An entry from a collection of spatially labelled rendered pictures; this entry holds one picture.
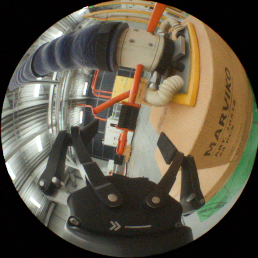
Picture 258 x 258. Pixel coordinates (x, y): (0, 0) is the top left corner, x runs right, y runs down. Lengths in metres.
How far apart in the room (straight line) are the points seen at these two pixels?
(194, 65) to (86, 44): 0.28
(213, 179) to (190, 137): 0.45
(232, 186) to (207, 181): 0.58
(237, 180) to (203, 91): 1.01
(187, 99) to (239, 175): 1.01
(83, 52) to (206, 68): 0.32
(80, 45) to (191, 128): 0.36
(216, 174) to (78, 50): 0.80
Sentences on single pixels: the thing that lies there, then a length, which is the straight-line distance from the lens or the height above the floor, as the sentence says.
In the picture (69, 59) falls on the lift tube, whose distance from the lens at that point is 0.36.
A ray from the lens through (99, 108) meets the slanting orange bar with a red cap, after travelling 0.31.
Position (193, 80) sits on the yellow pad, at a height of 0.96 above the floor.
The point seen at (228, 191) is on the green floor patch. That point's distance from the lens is 1.16.
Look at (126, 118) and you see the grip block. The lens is 0.27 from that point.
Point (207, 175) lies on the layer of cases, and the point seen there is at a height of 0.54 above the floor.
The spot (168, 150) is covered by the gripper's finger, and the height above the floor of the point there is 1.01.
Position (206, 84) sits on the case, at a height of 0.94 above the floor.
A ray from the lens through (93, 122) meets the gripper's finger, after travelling 0.16.
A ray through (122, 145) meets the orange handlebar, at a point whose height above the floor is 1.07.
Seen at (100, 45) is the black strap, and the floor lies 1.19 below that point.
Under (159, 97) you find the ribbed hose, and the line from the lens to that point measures 0.21.
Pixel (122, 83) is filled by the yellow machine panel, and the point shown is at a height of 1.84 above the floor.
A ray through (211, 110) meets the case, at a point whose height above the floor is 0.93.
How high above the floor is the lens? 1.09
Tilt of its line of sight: 5 degrees down
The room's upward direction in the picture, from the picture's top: 78 degrees counter-clockwise
